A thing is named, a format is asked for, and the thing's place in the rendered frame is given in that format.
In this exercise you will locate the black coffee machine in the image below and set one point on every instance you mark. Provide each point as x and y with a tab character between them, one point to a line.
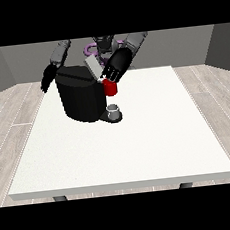
80	94

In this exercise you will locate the pale grey machine lid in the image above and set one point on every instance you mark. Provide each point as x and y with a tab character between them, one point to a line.
94	67

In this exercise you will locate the red pod holder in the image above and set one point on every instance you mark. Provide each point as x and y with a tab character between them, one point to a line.
110	87

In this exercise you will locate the grey robot trunk purple rings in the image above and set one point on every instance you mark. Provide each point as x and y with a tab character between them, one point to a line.
103	44

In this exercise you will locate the small grey cup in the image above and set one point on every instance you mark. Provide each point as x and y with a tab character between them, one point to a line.
113	111

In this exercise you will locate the dark table leg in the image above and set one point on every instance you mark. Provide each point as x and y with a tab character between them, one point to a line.
186	185
59	198

